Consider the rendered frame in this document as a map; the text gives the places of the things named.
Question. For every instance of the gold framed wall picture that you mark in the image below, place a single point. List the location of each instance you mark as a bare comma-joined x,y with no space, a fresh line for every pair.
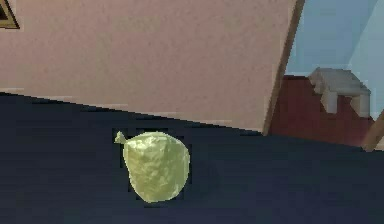
6,16

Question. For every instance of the white side table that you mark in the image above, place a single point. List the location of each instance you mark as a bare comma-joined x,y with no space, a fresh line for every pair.
336,86

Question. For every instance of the yellow-green tied bag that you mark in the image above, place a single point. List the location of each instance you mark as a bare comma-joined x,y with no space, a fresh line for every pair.
155,166

